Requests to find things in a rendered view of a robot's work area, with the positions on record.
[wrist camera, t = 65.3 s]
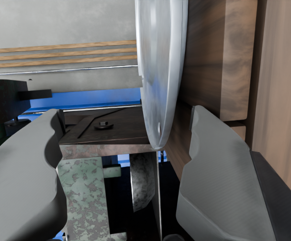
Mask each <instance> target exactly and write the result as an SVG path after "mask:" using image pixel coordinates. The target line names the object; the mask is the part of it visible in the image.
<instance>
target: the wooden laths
mask: <svg viewBox="0 0 291 241"><path fill-rule="evenodd" d="M128 44H136V40H125V41H110V42H96V43H81V44H60V45H45V46H30V47H15V48H1V49H0V53H8V52H23V51H38V50H53V49H68V48H83V47H98V46H113V45H128ZM128 52H137V48H122V49H107V50H92V51H77V52H62V53H47V54H32V55H10V56H0V60H15V59H30V58H46V57H61V56H76V55H98V54H114V53H128ZM129 59H137V55H124V56H109V57H94V58H78V59H63V60H47V61H32V62H17V63H2V64H0V67H14V66H36V65H52V64H67V63H83V62H98V61H114V60H129ZM123 67H138V65H122V66H100V67H84V68H68V69H52V70H36V71H21V72H5V73H0V75H13V74H29V73H44V72H60V71H76V70H92V69H107V68H123Z"/></svg>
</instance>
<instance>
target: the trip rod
mask: <svg viewBox="0 0 291 241"><path fill-rule="evenodd" d="M132 107H142V104H141V105H127V106H113V107H99V108H85V109H72V110H63V112H72V111H86V110H105V109H118V108H132ZM45 112H47V111H38V112H24V113H22V114H21V115H31V114H44V113H45Z"/></svg>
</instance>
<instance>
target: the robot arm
mask: <svg viewBox="0 0 291 241"><path fill-rule="evenodd" d="M189 130H191V132H192V136H191V142H190V151H189V155H190V157H191V158H192V160H191V161H190V162H188V163H187V164H185V165H184V167H183V171H182V176H181V182H180V186H179V196H178V203H177V210H176V219H177V221H178V223H179V225H180V226H181V227H182V228H183V229H184V230H185V231H186V232H187V233H188V234H189V235H190V236H191V237H192V238H193V239H194V240H195V241H291V190H290V188H289V187H288V186H287V185H286V184H285V182H284V181H283V180H282V179H281V177H280V176H279V175H278V174H277V173H276V171H275V170H274V169H273V168H272V166H271V165H270V164H269V163H268V162H267V160H266V159H265V158H264V157H263V155H262V154H261V153H260V152H255V151H252V150H251V149H250V148H249V146H248V145H247V144H246V143H245V141H244V140H243V139H242V138H241V137H240V136H239V135H238V134H237V133H236V132H235V131H234V130H232V129H231V128H230V127H229V126H228V125H226V124H225V123H224V122H223V121H221V120H220V119H219V118H217V117H216V116H215V115H213V114H212V113H211V112H209V111H208V110H207V109H206V108H204V107H203V106H200V105H197V106H192V111H191V118H190V127H189ZM64 133H66V126H65V115H64V112H63V110H62V109H50V110H48V111H47V112H45V113H44V114H42V115H41V116H39V117H38V118H36V119H35V120H34V121H32V122H30V123H29V124H27V125H26V126H25V127H23V128H22V129H20V130H19V131H17V132H16V133H15V134H14V135H12V136H11V137H10V138H9V139H8V140H6V141H5V142H4V143H3V144H2V145H1V146H0V241H62V240H60V239H53V238H54V237H55V236H56V235H57V234H58V233H59V232H60V231H61V230H62V229H63V228H64V226H65V225H66V222H67V198H66V195H65V193H64V190H63V188H62V185H61V182H60V179H59V177H58V174H57V171H56V167H57V165H58V164H59V162H60V161H61V159H62V157H63V155H62V153H61V149H60V146H59V141H60V139H61V137H62V136H63V134H64Z"/></svg>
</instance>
